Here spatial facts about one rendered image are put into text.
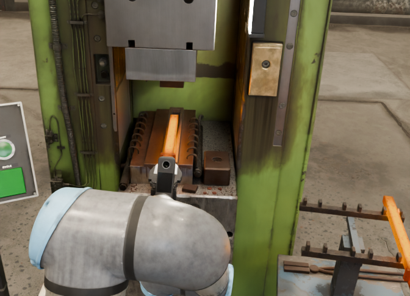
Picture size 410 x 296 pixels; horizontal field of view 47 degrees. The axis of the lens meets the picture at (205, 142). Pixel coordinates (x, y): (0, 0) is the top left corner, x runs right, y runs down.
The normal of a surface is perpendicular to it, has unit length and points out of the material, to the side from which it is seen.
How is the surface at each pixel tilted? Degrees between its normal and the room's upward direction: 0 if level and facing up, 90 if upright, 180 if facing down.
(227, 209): 90
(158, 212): 21
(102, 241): 60
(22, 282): 0
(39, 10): 90
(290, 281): 0
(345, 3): 89
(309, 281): 0
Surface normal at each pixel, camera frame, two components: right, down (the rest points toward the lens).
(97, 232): -0.08, -0.21
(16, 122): 0.38, -0.05
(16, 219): 0.04, -0.88
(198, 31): 0.00, 0.47
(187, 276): 0.39, 0.56
